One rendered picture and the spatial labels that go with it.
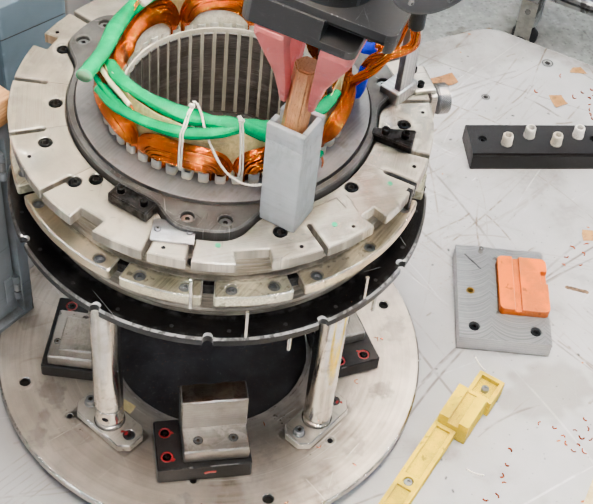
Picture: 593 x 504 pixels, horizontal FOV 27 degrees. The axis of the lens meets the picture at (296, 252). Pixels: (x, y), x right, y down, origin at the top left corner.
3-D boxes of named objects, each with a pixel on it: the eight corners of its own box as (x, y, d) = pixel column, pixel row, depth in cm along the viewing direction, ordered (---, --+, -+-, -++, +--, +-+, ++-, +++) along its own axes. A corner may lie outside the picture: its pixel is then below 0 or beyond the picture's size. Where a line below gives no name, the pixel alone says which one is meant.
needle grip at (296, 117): (300, 145, 81) (316, 77, 77) (276, 135, 82) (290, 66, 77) (309, 130, 82) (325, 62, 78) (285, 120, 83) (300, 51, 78)
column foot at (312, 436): (278, 434, 110) (279, 429, 110) (326, 390, 114) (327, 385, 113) (304, 454, 109) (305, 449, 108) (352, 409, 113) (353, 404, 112)
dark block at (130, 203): (119, 190, 88) (119, 177, 87) (158, 212, 87) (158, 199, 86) (107, 201, 87) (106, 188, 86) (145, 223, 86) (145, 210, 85)
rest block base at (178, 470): (153, 433, 109) (153, 421, 108) (244, 426, 111) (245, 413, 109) (157, 483, 106) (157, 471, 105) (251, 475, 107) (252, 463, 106)
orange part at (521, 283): (548, 319, 122) (551, 312, 122) (498, 314, 122) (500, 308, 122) (543, 265, 127) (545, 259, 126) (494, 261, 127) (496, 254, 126)
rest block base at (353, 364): (328, 381, 115) (330, 371, 113) (297, 315, 119) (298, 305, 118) (378, 367, 116) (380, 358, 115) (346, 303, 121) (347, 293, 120)
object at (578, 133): (586, 147, 139) (590, 138, 138) (501, 147, 138) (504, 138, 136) (581, 132, 140) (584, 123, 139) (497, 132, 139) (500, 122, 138)
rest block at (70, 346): (106, 322, 115) (105, 307, 113) (94, 370, 111) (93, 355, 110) (60, 317, 115) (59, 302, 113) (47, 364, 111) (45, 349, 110)
